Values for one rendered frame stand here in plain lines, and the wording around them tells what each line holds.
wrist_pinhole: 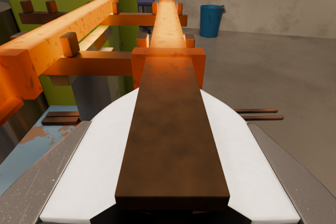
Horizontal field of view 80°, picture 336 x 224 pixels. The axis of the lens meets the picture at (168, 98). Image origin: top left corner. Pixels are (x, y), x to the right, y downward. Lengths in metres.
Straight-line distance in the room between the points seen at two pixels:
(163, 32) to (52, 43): 0.10
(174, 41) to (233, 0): 3.93
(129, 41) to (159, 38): 0.99
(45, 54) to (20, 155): 0.34
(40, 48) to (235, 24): 4.04
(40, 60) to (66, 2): 0.51
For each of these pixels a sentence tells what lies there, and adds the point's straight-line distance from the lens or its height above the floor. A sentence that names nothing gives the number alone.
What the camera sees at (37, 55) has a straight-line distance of 0.20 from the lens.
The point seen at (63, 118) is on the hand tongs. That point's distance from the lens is 0.56.
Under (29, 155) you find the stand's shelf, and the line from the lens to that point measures 0.51.
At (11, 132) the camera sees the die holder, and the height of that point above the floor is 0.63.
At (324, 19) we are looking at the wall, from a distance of 4.48.
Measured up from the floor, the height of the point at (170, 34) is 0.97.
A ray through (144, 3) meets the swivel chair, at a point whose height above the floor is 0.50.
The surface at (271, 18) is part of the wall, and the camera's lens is 4.23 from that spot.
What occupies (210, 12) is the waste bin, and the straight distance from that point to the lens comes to 3.52.
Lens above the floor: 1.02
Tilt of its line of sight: 33 degrees down
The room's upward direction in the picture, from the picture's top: 1 degrees clockwise
